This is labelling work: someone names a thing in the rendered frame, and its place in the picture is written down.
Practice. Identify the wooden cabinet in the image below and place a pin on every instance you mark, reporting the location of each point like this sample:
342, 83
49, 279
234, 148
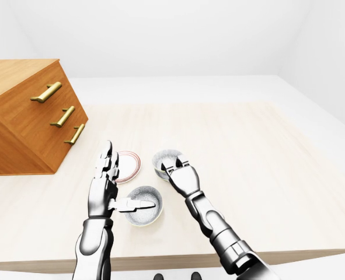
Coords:
3, 151

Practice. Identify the large wooden drawer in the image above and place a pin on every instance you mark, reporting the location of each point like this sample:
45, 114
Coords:
19, 109

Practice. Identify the black speckled bowl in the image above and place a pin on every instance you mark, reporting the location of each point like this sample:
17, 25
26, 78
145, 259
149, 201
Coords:
143, 193
160, 156

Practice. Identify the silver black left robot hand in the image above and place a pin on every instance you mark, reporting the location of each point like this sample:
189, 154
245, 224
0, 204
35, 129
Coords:
99, 192

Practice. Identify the small wooden drawer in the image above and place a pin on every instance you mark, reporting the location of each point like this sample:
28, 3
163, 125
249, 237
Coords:
60, 155

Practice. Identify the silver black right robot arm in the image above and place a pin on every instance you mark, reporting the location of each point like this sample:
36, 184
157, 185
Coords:
219, 230

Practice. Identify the white plate with red rings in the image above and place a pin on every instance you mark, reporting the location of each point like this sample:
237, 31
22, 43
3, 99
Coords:
129, 167

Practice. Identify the small dark rounded shape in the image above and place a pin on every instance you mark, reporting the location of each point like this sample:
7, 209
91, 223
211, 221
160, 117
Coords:
196, 276
158, 277

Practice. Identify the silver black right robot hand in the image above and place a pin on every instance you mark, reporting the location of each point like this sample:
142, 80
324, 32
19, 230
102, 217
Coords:
184, 178

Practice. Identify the medium wooden drawer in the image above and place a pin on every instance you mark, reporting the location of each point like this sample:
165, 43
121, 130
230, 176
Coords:
41, 134

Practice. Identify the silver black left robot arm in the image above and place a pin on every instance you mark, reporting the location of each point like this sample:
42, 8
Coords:
92, 245

